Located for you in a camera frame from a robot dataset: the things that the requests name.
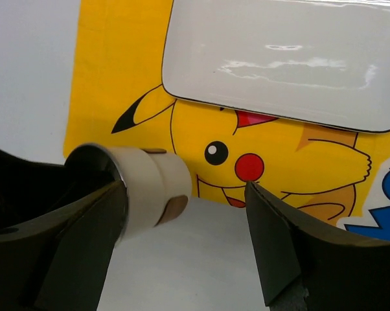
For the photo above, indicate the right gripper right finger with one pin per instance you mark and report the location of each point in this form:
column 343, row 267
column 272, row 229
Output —
column 306, row 264

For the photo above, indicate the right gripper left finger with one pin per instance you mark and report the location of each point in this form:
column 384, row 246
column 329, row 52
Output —
column 58, row 227

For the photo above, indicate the yellow printed cloth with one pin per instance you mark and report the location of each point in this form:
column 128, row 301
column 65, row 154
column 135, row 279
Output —
column 117, row 99

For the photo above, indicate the cup with wooden base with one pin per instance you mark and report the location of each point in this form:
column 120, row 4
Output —
column 157, row 182

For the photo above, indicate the white rectangular plate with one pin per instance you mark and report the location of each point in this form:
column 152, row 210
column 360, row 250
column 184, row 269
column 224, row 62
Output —
column 324, row 62

